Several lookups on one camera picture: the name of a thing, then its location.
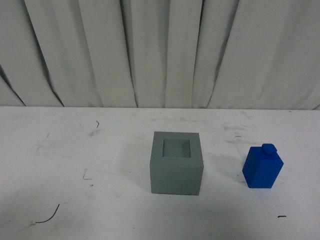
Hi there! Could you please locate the gray cube base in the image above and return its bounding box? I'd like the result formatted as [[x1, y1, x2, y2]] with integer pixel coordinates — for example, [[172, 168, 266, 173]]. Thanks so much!
[[149, 131, 204, 196]]

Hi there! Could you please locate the white pleated curtain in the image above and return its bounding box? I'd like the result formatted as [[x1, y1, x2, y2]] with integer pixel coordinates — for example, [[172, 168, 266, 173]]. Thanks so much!
[[0, 0, 320, 110]]

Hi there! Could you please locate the blue block with knob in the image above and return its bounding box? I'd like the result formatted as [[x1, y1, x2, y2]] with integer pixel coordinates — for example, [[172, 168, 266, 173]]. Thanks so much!
[[242, 143, 284, 189]]

